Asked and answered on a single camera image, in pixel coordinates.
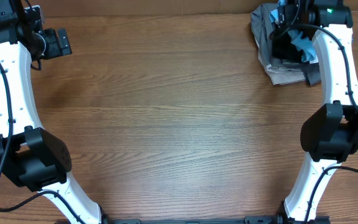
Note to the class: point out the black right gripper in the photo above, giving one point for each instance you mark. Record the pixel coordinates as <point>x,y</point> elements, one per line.
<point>286,13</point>

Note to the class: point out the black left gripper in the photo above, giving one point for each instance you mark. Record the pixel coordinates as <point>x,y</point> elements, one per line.
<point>55,50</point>

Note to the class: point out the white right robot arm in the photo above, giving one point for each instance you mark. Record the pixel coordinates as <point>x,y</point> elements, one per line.
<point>330,135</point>

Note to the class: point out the black folded garment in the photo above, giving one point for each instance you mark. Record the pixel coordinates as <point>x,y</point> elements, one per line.
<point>283,48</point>

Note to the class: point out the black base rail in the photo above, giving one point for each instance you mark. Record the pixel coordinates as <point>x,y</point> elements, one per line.
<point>246,220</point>

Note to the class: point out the light blue printed shirt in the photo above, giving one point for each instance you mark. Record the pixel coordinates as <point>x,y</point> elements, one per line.
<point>298,39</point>

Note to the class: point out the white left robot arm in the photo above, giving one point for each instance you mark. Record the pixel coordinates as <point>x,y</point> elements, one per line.
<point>30,156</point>

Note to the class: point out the grey folded garment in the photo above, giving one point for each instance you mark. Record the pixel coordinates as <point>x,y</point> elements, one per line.
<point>261,27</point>

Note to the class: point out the white beige folded garment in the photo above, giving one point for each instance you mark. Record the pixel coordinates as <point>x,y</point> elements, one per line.
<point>281,72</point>

